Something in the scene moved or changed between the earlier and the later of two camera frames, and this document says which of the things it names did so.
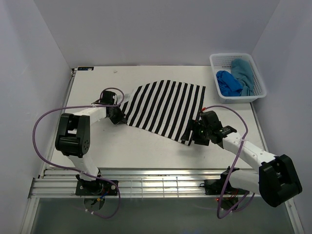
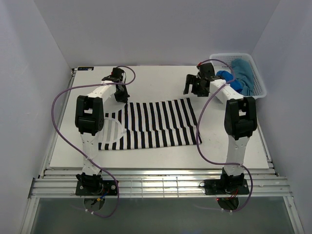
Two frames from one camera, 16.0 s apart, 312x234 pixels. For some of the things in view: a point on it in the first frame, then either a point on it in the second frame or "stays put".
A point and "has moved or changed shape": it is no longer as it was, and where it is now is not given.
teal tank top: (242, 69) stays put
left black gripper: (120, 119) -> (123, 99)
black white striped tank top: (165, 107) has moved or changed shape
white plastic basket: (222, 62) stays put
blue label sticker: (85, 68) stays put
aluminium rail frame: (136, 183) stays put
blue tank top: (228, 85) stays put
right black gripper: (194, 125) -> (191, 79)
